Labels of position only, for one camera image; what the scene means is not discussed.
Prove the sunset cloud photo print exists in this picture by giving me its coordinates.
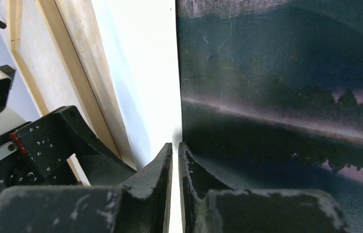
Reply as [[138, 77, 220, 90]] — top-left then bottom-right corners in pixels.
[[176, 0, 363, 233]]

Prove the white mat board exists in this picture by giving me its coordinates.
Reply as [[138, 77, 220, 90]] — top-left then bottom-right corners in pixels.
[[69, 0, 184, 233]]

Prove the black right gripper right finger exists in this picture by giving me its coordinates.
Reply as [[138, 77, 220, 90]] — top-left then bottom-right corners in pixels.
[[178, 142, 349, 233]]

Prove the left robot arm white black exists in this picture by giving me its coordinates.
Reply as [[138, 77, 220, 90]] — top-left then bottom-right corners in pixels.
[[0, 65, 135, 193]]

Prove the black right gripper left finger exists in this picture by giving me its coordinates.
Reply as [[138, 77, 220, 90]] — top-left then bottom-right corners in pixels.
[[0, 143, 173, 233]]

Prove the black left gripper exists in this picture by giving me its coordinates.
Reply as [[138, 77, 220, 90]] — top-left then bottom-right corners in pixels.
[[0, 106, 136, 193]]

